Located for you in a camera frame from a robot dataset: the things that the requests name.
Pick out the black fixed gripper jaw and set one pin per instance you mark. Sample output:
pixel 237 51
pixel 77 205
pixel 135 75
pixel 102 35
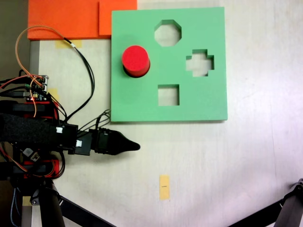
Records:
pixel 123 144

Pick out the red cylinder block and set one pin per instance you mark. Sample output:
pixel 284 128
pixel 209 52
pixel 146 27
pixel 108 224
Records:
pixel 135 60

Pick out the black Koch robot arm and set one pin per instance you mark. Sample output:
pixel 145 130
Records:
pixel 30 130

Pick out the green shape-hole board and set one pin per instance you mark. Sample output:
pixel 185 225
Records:
pixel 142 104

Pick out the large orange foam block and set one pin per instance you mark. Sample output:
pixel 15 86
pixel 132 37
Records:
pixel 61 19

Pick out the yellow masking tape piece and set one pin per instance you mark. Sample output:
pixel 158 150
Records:
pixel 164 188
pixel 75 44
pixel 55 93

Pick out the smooth black tripod leg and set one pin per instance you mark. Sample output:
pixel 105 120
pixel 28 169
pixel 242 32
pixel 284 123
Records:
pixel 78 210

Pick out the circuit board with connectors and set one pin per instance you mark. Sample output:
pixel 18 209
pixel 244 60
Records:
pixel 38 91

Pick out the black table clamp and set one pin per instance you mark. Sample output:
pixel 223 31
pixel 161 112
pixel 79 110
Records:
pixel 16 171
pixel 21 107

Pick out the notched black tripod leg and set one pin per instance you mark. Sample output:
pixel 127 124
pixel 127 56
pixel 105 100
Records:
pixel 288 210

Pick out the red arm base mount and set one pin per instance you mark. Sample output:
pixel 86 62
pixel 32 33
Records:
pixel 53 110

